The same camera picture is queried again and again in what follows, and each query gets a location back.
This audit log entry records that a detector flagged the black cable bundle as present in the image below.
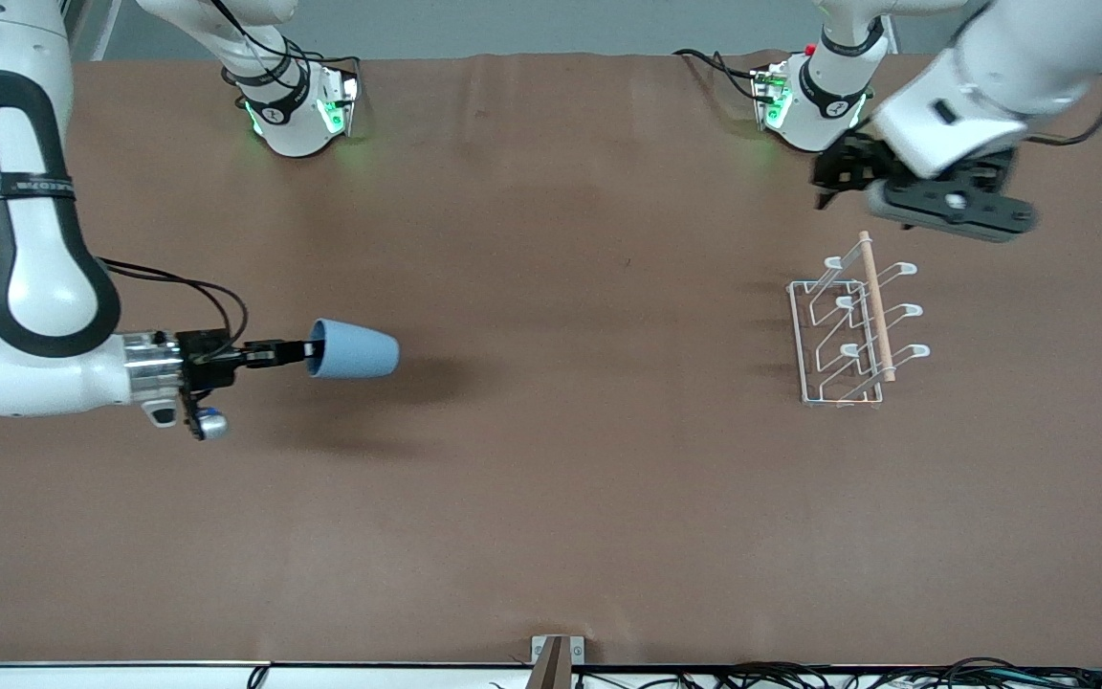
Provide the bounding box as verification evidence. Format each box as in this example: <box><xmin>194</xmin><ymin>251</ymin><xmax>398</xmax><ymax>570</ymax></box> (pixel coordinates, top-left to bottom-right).
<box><xmin>575</xmin><ymin>657</ymin><xmax>1102</xmax><ymax>689</ymax></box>

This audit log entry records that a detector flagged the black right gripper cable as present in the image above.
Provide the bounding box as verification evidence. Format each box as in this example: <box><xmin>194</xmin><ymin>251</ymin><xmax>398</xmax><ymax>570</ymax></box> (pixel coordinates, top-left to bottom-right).
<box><xmin>97</xmin><ymin>256</ymin><xmax>250</xmax><ymax>363</ymax></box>

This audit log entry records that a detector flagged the blue plastic cup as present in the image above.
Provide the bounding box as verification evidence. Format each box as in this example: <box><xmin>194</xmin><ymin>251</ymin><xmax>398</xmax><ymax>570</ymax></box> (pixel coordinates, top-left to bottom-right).
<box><xmin>307</xmin><ymin>319</ymin><xmax>401</xmax><ymax>380</ymax></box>

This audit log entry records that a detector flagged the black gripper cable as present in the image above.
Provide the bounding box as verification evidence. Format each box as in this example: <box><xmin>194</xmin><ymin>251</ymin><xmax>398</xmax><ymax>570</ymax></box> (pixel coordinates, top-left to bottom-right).
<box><xmin>1020</xmin><ymin>69</ymin><xmax>1102</xmax><ymax>147</ymax></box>
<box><xmin>97</xmin><ymin>256</ymin><xmax>250</xmax><ymax>363</ymax></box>

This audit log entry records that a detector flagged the black arm base cable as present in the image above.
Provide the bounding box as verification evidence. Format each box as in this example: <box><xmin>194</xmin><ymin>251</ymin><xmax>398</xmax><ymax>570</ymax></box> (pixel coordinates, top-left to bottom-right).
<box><xmin>673</xmin><ymin>48</ymin><xmax>764</xmax><ymax>101</ymax></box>
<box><xmin>278</xmin><ymin>33</ymin><xmax>363</xmax><ymax>79</ymax></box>

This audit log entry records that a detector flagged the black left arm base cable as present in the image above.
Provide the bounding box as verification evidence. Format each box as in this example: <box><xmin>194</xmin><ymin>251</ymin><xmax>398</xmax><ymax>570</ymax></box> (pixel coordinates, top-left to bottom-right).
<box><xmin>673</xmin><ymin>48</ymin><xmax>764</xmax><ymax>101</ymax></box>

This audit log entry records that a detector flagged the black right arm base cable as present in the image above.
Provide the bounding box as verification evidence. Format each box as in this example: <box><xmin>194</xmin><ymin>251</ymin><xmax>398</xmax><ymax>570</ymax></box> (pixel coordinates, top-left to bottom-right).
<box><xmin>278</xmin><ymin>33</ymin><xmax>363</xmax><ymax>79</ymax></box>

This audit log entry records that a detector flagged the white wire cup holder rack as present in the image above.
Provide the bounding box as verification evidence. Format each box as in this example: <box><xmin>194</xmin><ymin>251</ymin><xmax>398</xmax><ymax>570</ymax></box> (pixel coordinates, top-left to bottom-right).
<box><xmin>787</xmin><ymin>231</ymin><xmax>931</xmax><ymax>410</ymax></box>

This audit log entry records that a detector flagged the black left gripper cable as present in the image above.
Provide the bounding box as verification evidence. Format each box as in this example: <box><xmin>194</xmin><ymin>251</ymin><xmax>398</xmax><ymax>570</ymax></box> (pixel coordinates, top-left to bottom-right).
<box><xmin>1020</xmin><ymin>69</ymin><xmax>1102</xmax><ymax>147</ymax></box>

